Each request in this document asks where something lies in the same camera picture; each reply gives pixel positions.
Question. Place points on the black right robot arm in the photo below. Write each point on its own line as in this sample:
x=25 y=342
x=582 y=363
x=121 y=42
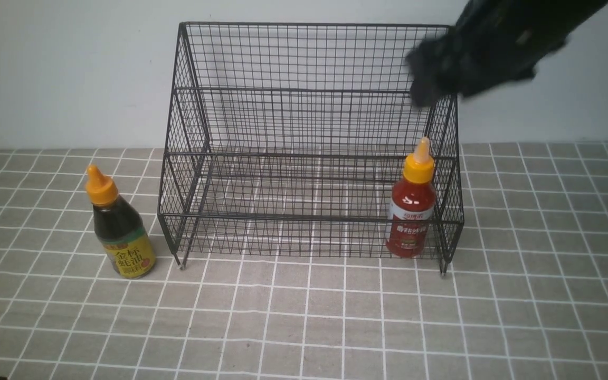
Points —
x=576 y=11

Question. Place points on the red tomato sauce bottle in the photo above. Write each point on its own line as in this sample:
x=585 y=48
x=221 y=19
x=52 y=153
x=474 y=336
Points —
x=413 y=199

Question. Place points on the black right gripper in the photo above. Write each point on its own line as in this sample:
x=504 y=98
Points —
x=491 y=48

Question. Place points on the dark oyster sauce bottle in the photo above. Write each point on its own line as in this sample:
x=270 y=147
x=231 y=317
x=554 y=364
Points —
x=119 y=227

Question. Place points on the grey checked tablecloth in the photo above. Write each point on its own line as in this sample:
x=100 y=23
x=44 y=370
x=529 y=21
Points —
x=526 y=296

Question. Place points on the black wire mesh shelf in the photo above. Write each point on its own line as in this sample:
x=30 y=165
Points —
x=286 y=139

